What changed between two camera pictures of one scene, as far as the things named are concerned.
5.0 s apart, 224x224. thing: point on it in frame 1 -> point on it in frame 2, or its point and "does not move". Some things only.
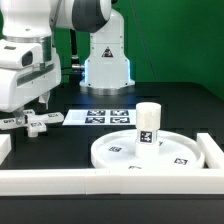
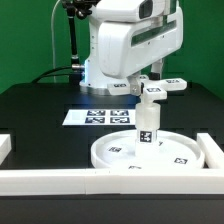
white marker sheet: (125, 117) does not move
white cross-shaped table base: (34, 123) -> (154, 89)
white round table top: (118, 151) does not move
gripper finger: (20, 117) -> (135, 82)
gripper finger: (42, 103) -> (156, 67)
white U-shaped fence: (118, 181) does not move
